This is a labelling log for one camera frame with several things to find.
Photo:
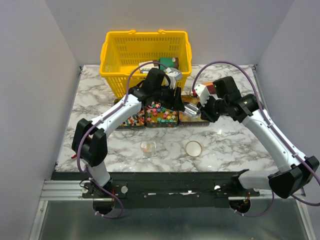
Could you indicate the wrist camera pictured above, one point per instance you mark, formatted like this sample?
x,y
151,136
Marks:
x,y
203,92
172,76

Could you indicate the green brown package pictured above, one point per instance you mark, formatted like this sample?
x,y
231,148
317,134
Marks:
x,y
171,62

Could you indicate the clear glass jar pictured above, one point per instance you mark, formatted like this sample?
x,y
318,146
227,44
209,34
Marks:
x,y
148,148

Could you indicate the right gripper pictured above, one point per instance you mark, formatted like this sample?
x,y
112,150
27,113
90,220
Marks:
x,y
205,113

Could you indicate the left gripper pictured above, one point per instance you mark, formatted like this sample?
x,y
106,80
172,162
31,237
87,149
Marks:
x,y
175,103

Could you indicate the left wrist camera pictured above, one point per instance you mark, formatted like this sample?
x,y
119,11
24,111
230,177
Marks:
x,y
172,76

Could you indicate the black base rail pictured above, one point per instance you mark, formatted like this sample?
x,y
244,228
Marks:
x,y
166,190

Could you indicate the round jar lid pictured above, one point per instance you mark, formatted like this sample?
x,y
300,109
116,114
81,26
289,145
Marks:
x,y
193,148

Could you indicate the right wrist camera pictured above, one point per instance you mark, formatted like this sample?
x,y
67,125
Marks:
x,y
203,92

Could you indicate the white brown box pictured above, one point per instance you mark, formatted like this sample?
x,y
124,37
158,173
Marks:
x,y
146,66

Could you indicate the tin of lollipops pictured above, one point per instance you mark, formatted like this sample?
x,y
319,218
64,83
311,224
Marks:
x,y
136,121

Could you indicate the tin of star candies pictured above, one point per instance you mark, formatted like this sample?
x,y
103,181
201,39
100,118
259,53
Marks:
x,y
157,116

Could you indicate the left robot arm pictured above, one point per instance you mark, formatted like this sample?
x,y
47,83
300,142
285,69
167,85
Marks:
x,y
90,137

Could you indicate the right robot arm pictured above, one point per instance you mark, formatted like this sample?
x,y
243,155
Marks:
x,y
294,167

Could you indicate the tin of gummy candies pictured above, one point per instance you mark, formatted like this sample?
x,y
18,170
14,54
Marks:
x,y
192,121

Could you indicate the metal scoop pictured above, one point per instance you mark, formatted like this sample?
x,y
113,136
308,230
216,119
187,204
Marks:
x,y
191,110

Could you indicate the fake meat slice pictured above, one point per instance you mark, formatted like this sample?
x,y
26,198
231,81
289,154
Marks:
x,y
208,84

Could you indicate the yellow plastic shopping basket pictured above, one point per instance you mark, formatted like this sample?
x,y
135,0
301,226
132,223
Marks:
x,y
122,51

